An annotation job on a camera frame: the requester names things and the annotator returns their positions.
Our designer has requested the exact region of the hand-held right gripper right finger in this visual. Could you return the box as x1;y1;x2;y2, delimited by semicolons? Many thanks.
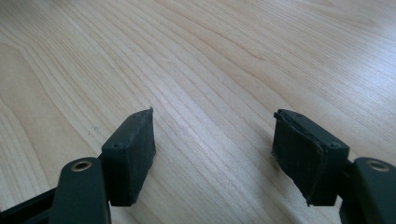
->
271;108;350;207

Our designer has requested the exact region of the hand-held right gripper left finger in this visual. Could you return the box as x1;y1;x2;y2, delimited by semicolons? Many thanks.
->
101;106;157;207

